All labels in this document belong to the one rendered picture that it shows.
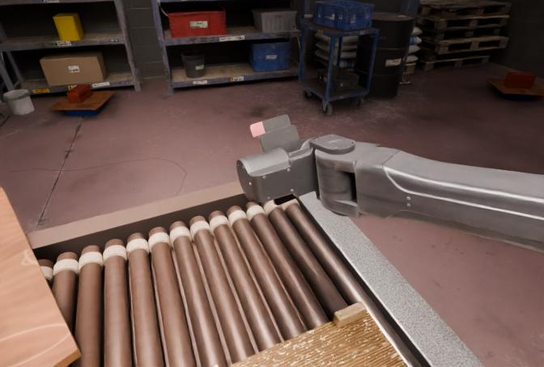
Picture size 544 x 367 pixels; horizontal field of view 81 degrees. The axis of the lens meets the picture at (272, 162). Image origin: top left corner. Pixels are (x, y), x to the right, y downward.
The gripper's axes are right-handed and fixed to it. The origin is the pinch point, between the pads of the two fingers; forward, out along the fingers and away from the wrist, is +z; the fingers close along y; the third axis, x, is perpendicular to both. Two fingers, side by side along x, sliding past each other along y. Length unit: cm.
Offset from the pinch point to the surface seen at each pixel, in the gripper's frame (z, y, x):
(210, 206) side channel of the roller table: 27.0, 9.3, -9.6
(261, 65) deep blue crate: 347, -87, 151
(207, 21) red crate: 321, -144, 90
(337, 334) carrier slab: -8.8, 31.6, -0.2
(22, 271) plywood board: 8.4, 5.3, -44.6
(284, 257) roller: 9.2, 22.8, 0.3
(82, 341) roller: 7.3, 20.4, -40.0
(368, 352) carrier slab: -12.8, 34.3, 2.7
